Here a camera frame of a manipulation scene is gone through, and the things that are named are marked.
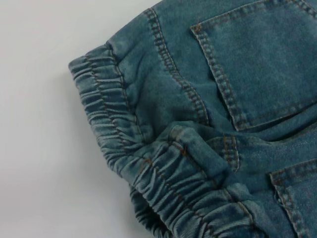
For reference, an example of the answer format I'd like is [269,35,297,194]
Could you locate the blue denim shorts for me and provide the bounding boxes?
[68,0,317,238]

